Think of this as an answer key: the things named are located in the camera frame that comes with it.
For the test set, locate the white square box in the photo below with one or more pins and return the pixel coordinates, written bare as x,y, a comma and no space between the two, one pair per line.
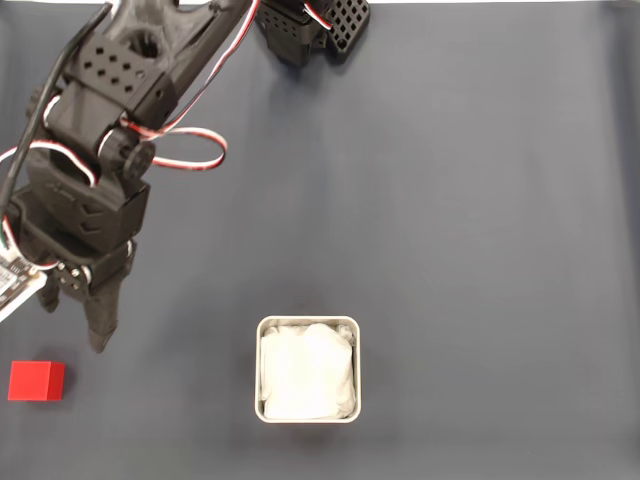
258,370

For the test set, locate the grey table mat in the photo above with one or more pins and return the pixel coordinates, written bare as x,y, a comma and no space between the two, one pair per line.
450,225

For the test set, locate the white camera circuit board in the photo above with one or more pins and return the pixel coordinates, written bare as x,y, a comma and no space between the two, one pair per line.
12,287

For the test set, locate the red cube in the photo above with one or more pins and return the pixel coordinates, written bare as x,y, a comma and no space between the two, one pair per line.
32,381

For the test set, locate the white tissue paper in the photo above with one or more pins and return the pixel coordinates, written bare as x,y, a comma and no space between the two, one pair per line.
305,375

